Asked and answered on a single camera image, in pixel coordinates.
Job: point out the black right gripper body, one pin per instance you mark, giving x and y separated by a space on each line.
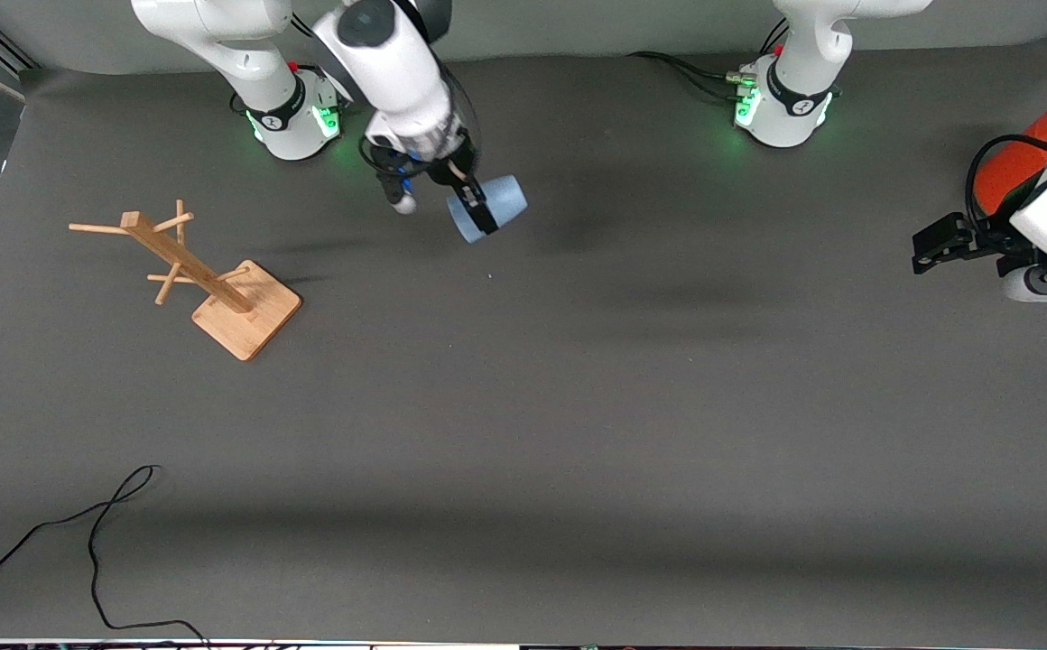
451 171

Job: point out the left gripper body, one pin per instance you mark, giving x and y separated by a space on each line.
993 238

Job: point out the light blue cup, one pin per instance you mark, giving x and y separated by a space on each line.
505 203

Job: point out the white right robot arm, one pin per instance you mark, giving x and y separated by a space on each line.
397 72

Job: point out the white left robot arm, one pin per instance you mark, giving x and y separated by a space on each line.
794 108

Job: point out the wooden cup rack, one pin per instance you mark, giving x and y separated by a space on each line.
248 311

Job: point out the orange cylinder with grey top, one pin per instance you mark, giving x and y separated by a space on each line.
1015 167

